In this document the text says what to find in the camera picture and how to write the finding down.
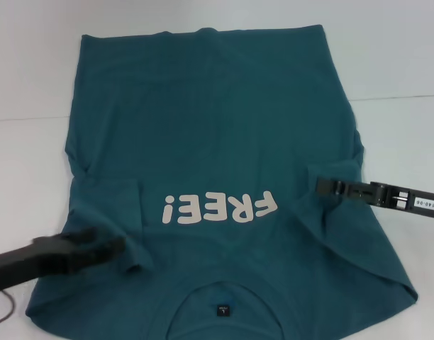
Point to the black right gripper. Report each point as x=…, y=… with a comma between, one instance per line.
x=408, y=200

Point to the teal t-shirt with FREE print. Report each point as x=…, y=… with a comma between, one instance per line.
x=203, y=124

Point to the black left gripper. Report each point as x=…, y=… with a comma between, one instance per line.
x=29, y=262

